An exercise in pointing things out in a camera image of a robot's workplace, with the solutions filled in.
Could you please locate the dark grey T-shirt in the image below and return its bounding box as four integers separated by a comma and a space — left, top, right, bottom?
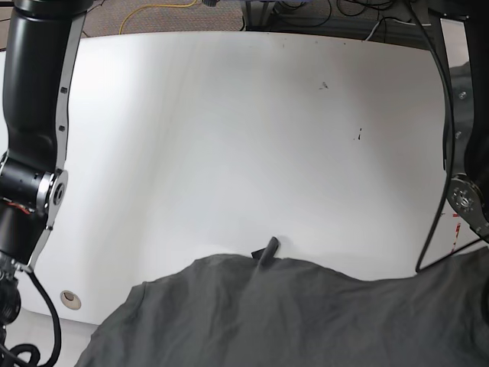
78, 245, 488, 366

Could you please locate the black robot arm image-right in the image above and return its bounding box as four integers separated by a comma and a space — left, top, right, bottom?
427, 1, 488, 240

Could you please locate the red tape rectangle marking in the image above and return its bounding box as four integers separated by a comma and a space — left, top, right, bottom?
440, 212, 461, 253

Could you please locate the grey metal frame background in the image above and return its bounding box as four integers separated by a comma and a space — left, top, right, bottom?
240, 1, 278, 31

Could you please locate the black cable loops right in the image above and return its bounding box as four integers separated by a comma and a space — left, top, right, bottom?
404, 0, 489, 273

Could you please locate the yellow cable on floor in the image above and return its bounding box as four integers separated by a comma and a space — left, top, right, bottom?
119, 0, 198, 36

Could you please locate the left table cable grommet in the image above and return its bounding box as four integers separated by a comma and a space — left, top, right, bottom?
60, 291, 82, 310

